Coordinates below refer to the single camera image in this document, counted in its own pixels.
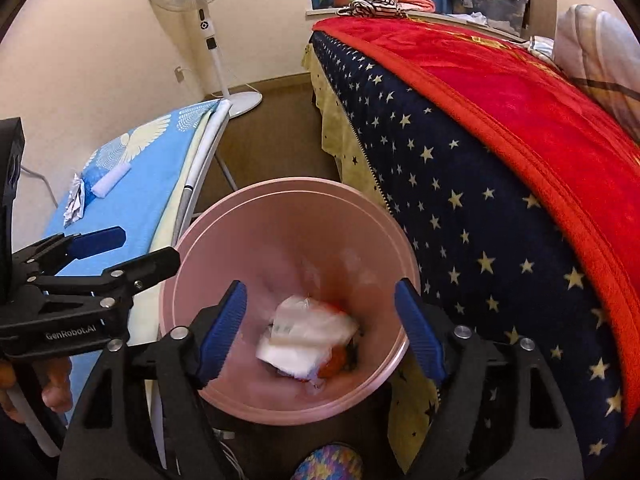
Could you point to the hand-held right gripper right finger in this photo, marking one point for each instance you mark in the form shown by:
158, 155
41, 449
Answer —
420, 335

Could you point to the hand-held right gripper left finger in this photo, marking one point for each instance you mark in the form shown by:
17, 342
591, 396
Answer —
225, 330

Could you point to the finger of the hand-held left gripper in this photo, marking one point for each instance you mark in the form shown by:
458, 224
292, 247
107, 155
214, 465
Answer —
100, 240
145, 266

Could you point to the white packet with green print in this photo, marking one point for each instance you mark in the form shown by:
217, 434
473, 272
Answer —
300, 340

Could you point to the orange cloth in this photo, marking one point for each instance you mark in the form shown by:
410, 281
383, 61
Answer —
334, 362

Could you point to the pink plastic bin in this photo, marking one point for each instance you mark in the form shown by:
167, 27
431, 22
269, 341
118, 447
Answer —
240, 240

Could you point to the person's left hand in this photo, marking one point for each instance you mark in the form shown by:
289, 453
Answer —
56, 382

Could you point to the crumpled silver wrapper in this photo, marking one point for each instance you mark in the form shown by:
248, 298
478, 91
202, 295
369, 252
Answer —
75, 200

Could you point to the lavender folded cloth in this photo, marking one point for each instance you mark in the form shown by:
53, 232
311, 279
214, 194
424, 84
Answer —
111, 180

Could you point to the blue feather print sheet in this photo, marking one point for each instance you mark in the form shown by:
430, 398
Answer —
150, 185

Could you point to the bed with red blanket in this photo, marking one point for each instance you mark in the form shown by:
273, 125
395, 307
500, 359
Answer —
475, 220

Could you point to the colourful knitted slipper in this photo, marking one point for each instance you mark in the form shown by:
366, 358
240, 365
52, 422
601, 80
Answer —
330, 465

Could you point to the white folding cot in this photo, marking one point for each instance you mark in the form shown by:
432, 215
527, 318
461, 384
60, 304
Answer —
216, 119

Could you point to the yellowish bed skirt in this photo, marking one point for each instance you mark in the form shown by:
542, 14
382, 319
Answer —
335, 125

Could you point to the red fleece blanket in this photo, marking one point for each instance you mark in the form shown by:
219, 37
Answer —
500, 85

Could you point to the light blue cloth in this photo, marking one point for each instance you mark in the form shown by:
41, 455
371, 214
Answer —
542, 50

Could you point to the pink cloth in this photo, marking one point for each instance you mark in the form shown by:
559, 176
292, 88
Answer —
417, 2

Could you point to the striped clothing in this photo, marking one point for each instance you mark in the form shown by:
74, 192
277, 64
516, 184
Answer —
372, 2

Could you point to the plaid white pillow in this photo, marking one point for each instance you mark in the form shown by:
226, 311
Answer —
600, 45

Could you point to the grey plastic storage box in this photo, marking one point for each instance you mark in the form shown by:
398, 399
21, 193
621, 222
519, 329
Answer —
490, 0

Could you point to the wall socket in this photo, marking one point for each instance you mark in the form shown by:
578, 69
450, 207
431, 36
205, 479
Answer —
179, 74

